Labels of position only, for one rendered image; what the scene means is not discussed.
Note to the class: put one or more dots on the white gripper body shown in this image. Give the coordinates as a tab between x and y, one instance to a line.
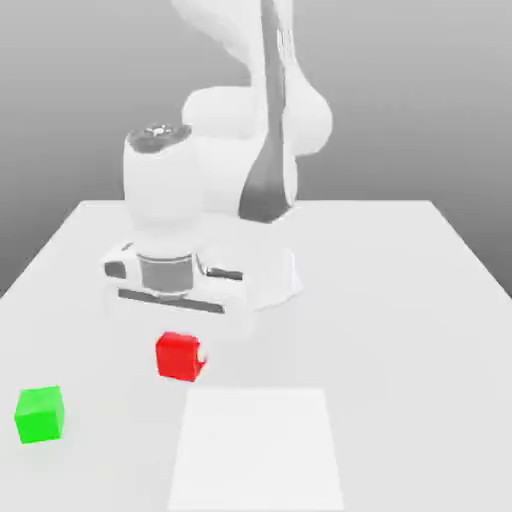
172	316

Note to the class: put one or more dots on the small red cube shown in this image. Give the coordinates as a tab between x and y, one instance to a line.
176	356

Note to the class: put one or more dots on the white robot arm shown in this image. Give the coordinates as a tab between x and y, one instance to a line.
160	188

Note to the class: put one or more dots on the small green cube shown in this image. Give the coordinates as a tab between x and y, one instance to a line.
39	416

